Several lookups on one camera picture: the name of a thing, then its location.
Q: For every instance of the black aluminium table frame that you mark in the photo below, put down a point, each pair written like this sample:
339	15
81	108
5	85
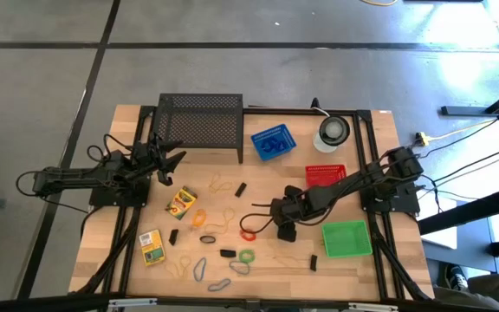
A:
297	112

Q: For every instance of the small yellow card box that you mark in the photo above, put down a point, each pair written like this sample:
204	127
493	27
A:
152	249

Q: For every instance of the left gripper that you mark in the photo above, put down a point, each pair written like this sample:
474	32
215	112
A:
150	156

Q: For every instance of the white cup with black rim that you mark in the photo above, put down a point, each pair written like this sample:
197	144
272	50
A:
334	130

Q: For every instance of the green plastic basket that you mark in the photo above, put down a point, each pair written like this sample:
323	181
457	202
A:
347	238

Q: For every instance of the black clip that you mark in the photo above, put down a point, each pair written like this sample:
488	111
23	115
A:
240	189
313	262
173	236
228	253

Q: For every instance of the red plastic basket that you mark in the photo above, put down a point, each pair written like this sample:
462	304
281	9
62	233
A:
325	175

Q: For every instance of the yellow green crayon box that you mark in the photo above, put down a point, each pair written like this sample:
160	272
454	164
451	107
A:
181	203

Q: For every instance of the person's shoe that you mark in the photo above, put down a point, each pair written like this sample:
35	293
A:
455	275

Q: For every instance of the red rubber band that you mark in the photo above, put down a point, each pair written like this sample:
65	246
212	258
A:
248	238

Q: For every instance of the blue plastic basket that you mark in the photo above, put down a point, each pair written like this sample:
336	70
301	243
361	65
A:
258	151

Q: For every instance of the person's leg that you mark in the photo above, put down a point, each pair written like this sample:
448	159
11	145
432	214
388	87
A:
492	292

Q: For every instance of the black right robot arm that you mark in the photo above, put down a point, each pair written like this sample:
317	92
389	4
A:
349	184

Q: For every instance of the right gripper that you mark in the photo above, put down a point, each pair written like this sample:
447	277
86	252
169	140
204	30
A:
295	210

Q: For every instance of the yellow rubber band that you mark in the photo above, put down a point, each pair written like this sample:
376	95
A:
179	261
290	258
215	227
172	274
220	187

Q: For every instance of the black rail with silver brackets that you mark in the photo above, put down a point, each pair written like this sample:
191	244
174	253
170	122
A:
215	302

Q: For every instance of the black rubber band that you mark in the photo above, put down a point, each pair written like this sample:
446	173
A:
201	239

